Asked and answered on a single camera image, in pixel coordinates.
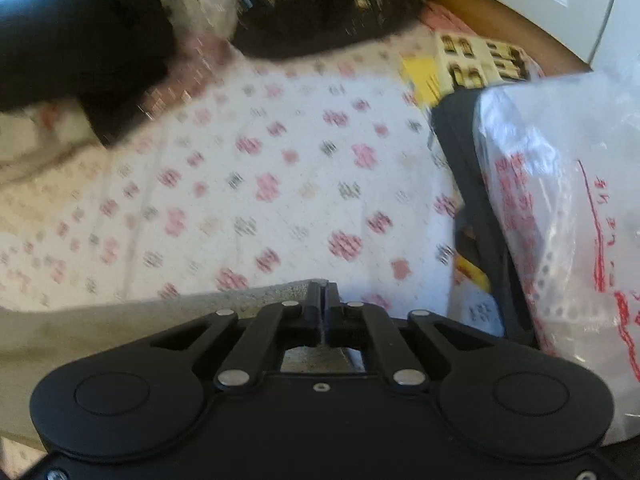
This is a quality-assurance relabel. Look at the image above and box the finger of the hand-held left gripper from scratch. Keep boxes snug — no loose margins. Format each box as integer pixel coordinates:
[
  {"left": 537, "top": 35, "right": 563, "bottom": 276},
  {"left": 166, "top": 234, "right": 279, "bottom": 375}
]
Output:
[{"left": 80, "top": 72, "right": 173, "bottom": 149}]

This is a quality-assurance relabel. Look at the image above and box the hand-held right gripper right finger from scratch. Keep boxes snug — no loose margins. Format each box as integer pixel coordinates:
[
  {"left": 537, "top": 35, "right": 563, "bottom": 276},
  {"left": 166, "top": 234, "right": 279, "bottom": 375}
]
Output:
[{"left": 324, "top": 281, "right": 497, "bottom": 394}]

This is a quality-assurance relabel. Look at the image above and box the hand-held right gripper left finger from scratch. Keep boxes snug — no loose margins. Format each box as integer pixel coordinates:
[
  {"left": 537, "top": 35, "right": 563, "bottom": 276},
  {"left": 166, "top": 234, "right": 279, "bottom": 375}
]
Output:
[{"left": 149, "top": 281, "right": 323, "bottom": 392}]

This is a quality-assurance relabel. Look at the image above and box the floral printed bed sheet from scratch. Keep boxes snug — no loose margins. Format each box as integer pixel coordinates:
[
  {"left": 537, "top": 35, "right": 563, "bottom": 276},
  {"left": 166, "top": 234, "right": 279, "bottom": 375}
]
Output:
[{"left": 0, "top": 35, "right": 506, "bottom": 337}]

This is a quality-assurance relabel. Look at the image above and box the dark grey bag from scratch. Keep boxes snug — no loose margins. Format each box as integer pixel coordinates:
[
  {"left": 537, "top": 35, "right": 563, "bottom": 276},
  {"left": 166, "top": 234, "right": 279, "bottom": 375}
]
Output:
[{"left": 430, "top": 87, "right": 542, "bottom": 352}]

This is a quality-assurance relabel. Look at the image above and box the black plastic bag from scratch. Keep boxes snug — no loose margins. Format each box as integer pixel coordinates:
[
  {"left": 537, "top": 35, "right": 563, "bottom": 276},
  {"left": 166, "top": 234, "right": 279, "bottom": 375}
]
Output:
[{"left": 231, "top": 0, "right": 427, "bottom": 61}]

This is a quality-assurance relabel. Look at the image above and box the clear plastic bag red print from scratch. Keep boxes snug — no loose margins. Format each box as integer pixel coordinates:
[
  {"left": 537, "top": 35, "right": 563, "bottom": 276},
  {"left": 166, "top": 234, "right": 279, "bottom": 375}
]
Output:
[{"left": 471, "top": 66, "right": 640, "bottom": 457}]

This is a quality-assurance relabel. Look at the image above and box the yellow printed box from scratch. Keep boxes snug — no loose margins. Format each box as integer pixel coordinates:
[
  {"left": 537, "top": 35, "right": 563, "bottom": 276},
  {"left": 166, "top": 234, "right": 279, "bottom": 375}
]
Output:
[{"left": 400, "top": 31, "right": 545, "bottom": 107}]

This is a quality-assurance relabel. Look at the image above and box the pink mat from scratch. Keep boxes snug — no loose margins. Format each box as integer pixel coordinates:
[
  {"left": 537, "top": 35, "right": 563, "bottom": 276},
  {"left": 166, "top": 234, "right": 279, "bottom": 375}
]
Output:
[{"left": 419, "top": 1, "right": 483, "bottom": 38}]

